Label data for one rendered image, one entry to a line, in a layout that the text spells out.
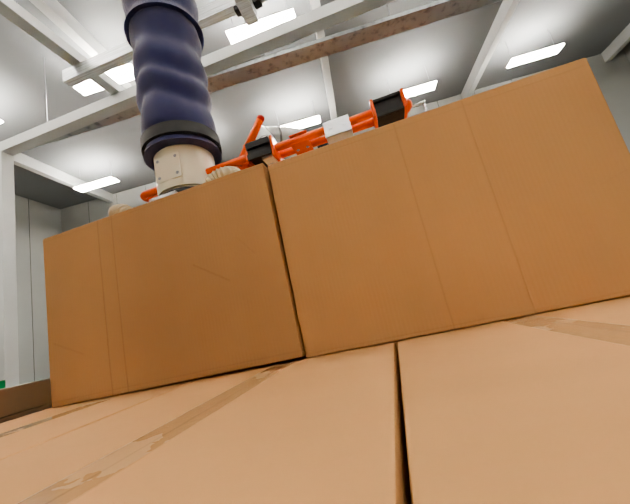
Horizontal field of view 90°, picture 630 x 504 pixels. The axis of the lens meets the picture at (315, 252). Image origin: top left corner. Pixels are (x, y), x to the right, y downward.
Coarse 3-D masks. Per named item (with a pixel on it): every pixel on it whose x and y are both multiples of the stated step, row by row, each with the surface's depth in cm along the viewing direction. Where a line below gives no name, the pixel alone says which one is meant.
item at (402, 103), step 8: (384, 96) 79; (392, 96) 78; (400, 96) 78; (376, 104) 79; (384, 104) 79; (392, 104) 78; (400, 104) 78; (376, 112) 79; (384, 112) 78; (392, 112) 78; (400, 112) 78; (376, 120) 80; (384, 120) 80; (392, 120) 81
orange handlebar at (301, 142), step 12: (408, 108) 80; (360, 120) 81; (372, 120) 83; (300, 132) 84; (312, 132) 83; (276, 144) 85; (288, 144) 84; (300, 144) 84; (312, 144) 87; (240, 156) 88; (216, 168) 89; (240, 168) 92; (144, 192) 94; (156, 192) 93
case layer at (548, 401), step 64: (512, 320) 50; (576, 320) 38; (192, 384) 58; (256, 384) 43; (320, 384) 34; (384, 384) 28; (448, 384) 24; (512, 384) 21; (576, 384) 18; (0, 448) 37; (64, 448) 30; (128, 448) 26; (192, 448) 22; (256, 448) 19; (320, 448) 17; (384, 448) 16; (448, 448) 14; (512, 448) 13; (576, 448) 12
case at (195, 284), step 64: (192, 192) 70; (256, 192) 66; (64, 256) 76; (128, 256) 71; (192, 256) 67; (256, 256) 64; (64, 320) 73; (128, 320) 69; (192, 320) 65; (256, 320) 62; (64, 384) 71; (128, 384) 67
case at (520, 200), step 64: (576, 64) 54; (384, 128) 62; (448, 128) 58; (512, 128) 56; (576, 128) 53; (320, 192) 63; (384, 192) 60; (448, 192) 57; (512, 192) 54; (576, 192) 52; (320, 256) 61; (384, 256) 58; (448, 256) 55; (512, 256) 53; (576, 256) 50; (320, 320) 59; (384, 320) 56; (448, 320) 54
